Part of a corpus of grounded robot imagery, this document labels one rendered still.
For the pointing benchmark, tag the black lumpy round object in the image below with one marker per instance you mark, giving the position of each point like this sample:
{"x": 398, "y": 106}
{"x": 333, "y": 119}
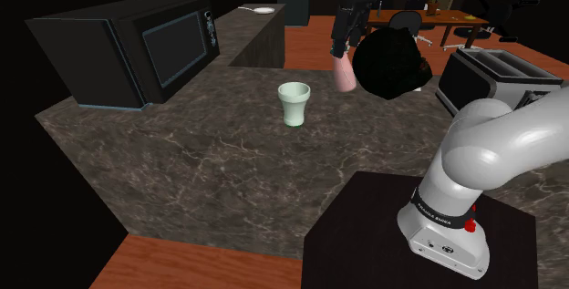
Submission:
{"x": 389, "y": 66}

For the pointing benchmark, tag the pale green cup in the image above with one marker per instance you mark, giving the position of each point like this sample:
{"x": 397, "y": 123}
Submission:
{"x": 294, "y": 103}

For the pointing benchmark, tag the black office chair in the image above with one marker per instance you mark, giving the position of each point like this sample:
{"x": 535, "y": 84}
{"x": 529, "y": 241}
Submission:
{"x": 405, "y": 20}

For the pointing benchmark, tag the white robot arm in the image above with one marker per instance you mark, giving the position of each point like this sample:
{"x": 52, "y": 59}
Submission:
{"x": 482, "y": 154}

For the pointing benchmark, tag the pink cup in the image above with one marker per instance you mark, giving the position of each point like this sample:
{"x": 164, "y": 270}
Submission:
{"x": 345, "y": 77}

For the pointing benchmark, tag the black and silver toaster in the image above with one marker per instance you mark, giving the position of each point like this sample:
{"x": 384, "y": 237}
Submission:
{"x": 484, "y": 81}

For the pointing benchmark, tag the black microwave oven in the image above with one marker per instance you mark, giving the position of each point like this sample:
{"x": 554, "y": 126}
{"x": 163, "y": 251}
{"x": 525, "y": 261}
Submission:
{"x": 115, "y": 57}

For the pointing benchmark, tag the brown wooden dining table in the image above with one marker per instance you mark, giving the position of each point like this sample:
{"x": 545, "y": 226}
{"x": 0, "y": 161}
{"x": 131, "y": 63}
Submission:
{"x": 449, "y": 18}

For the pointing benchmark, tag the white spoon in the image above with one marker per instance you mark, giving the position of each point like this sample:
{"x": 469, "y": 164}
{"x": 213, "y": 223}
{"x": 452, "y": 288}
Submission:
{"x": 263, "y": 10}

